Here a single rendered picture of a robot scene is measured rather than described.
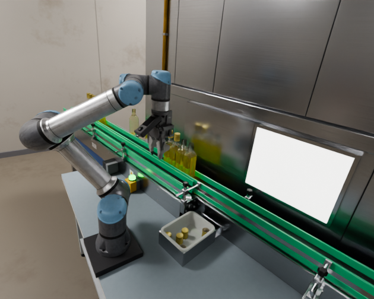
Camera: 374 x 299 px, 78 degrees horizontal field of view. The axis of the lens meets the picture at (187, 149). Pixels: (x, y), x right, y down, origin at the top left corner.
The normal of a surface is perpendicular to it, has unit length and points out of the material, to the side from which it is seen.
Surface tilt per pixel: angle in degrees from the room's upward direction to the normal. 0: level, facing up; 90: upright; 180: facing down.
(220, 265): 0
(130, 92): 91
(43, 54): 90
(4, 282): 0
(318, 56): 90
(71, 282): 0
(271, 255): 90
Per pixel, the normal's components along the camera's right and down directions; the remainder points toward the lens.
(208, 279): 0.08, -0.91
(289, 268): -0.72, 0.24
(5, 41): 0.57, 0.38
